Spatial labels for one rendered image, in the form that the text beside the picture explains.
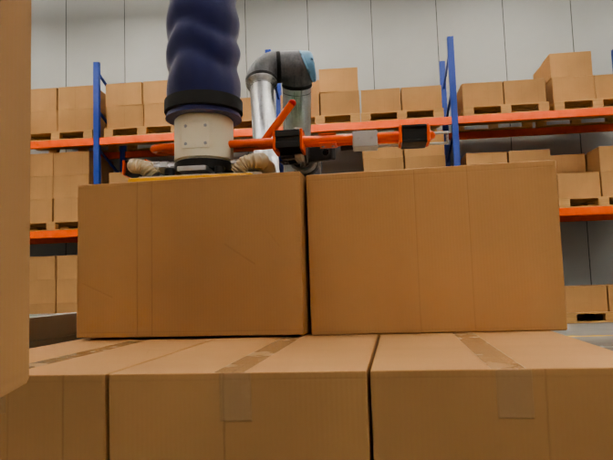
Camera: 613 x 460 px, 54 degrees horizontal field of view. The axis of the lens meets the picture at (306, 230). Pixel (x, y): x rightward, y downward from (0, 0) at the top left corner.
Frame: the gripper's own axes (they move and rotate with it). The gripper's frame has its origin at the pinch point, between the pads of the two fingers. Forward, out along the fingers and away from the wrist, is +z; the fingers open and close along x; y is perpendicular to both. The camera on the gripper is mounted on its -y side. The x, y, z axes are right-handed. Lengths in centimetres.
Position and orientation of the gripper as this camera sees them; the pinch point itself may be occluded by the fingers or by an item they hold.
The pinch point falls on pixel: (297, 142)
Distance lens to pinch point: 174.4
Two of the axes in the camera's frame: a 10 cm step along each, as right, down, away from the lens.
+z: -1.5, -0.9, -9.8
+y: -9.9, 0.5, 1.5
